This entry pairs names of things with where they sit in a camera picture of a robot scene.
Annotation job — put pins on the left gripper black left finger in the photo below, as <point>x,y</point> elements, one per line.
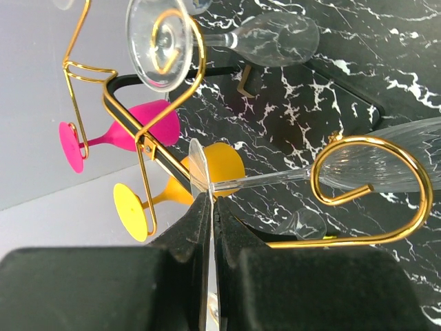
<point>159,286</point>

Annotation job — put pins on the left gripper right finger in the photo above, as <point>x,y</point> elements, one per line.
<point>378,287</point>

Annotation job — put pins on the clear wine glass front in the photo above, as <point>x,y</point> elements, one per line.
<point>305,224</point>

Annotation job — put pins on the clear wine glass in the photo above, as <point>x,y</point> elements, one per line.
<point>381,161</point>
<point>194,7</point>
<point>305,224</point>

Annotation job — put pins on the orange plastic wine glass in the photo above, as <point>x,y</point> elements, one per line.
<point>179,189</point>

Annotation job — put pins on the tall clear flute glass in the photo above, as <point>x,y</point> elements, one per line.
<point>161,41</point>

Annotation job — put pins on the small yellow black object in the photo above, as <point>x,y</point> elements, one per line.
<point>329,237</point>

